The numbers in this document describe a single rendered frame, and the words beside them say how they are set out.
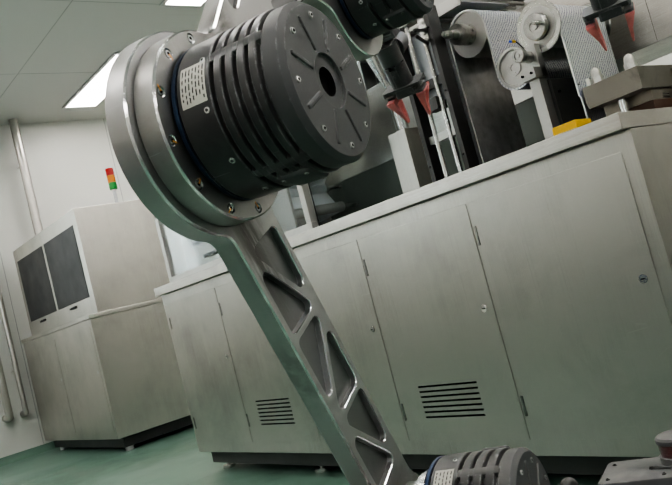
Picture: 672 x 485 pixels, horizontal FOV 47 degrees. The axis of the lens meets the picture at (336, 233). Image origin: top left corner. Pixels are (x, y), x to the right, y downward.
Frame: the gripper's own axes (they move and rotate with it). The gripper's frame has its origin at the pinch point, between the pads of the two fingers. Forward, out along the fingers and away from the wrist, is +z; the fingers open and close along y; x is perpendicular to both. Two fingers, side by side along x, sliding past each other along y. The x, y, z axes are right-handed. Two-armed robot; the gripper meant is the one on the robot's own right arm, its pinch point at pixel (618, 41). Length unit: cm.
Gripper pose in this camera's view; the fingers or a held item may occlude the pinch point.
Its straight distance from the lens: 187.3
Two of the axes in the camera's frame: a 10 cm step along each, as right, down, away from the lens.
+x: -2.9, 5.3, -8.0
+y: -8.4, 2.6, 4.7
